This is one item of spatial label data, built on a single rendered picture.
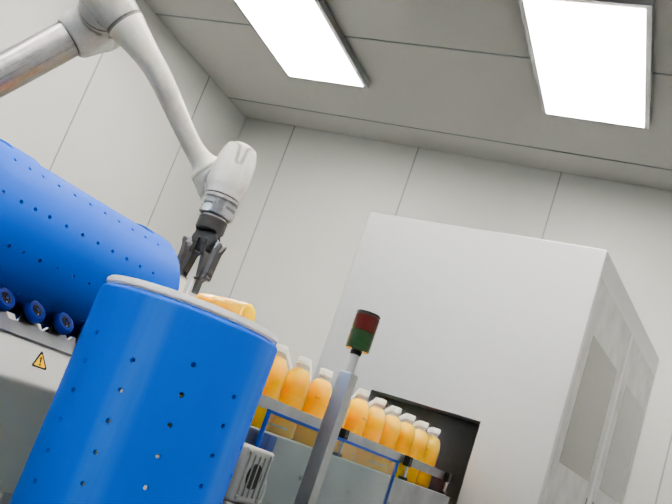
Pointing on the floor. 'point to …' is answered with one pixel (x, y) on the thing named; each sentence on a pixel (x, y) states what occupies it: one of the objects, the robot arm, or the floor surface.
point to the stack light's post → (323, 448)
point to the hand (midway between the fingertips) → (184, 292)
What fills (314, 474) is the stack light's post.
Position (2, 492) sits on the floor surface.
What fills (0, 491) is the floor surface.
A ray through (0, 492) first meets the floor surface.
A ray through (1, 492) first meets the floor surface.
